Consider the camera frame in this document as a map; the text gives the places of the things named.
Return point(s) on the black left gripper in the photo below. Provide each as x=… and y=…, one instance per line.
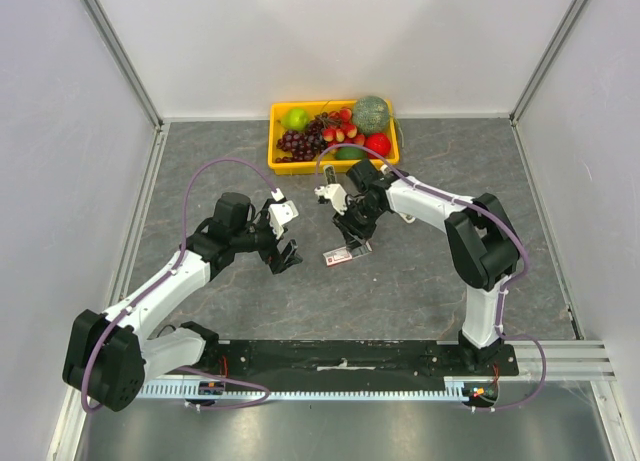
x=276, y=261

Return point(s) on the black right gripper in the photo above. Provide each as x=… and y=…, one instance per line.
x=351, y=226

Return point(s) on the red white staple box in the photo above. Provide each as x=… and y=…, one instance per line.
x=344, y=254

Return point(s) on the green white stapler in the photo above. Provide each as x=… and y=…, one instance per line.
x=330, y=177

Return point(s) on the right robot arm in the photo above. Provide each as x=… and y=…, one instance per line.
x=484, y=248

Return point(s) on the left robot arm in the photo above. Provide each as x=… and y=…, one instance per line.
x=210, y=249

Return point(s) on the white rectangular case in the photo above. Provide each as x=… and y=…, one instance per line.
x=400, y=200

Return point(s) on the green lime fruit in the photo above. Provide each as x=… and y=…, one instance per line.
x=351, y=152

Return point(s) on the dark purple grape bunch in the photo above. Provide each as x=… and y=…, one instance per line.
x=305, y=146

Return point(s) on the red strawberry cluster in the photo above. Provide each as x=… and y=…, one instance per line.
x=339, y=131

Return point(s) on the green netted melon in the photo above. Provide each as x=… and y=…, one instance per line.
x=371, y=115

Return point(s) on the green pear fruit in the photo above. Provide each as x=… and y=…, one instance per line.
x=295, y=119

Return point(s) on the yellow plastic tray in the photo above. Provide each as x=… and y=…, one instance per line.
x=325, y=157

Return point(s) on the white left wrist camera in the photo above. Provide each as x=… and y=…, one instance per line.
x=281, y=212

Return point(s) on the grey slotted cable duct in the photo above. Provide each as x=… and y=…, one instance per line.
x=194, y=389

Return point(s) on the aluminium frame rail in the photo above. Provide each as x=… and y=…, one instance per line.
x=569, y=359

